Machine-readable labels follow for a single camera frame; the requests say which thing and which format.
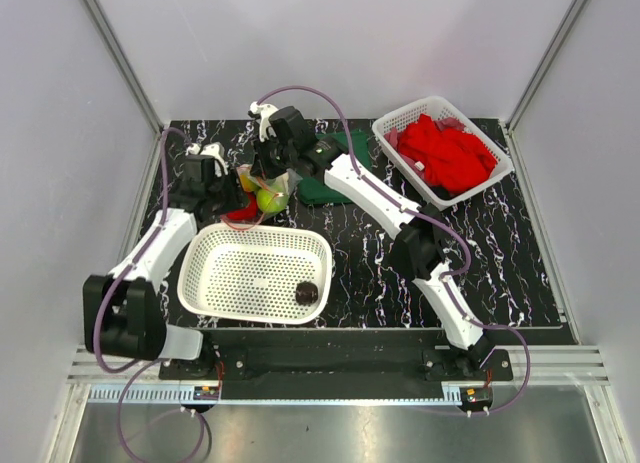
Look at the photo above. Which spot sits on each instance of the clear zip top bag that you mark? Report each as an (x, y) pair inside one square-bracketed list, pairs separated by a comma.
[(287, 182)]

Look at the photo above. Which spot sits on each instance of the white basket with clothes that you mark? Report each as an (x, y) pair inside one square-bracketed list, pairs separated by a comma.
[(437, 108)]

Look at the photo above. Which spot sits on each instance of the orange fake mango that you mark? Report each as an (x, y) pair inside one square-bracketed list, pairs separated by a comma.
[(247, 183)]

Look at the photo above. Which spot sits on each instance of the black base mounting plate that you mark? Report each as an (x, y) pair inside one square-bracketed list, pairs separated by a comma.
[(337, 364)]

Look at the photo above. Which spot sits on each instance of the red garment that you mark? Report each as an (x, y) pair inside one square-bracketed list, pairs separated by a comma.
[(454, 161)]

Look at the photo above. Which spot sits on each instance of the white perforated empty basket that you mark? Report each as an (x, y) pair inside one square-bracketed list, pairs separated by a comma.
[(252, 275)]

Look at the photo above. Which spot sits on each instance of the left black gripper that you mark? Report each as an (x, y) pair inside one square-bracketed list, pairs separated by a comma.
[(237, 195)]

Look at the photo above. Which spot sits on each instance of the red fake pepper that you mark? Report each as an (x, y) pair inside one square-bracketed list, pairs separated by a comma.
[(247, 214)]

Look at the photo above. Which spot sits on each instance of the pink cloth in basket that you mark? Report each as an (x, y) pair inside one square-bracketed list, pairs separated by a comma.
[(392, 138)]

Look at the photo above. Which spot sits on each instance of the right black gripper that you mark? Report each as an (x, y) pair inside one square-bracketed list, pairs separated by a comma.
[(260, 167)]

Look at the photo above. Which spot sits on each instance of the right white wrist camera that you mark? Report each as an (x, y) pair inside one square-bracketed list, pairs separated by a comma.
[(262, 112)]

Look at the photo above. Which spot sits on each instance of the dark brown fake fruit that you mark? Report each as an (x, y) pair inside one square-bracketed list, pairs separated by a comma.
[(306, 293)]

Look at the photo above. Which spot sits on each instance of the green fake apple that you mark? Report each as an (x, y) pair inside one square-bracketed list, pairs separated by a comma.
[(270, 202)]

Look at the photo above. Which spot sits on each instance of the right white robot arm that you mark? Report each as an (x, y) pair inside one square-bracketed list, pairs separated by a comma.
[(416, 253)]

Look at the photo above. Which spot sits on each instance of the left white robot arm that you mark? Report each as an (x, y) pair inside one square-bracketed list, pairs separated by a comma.
[(121, 314)]

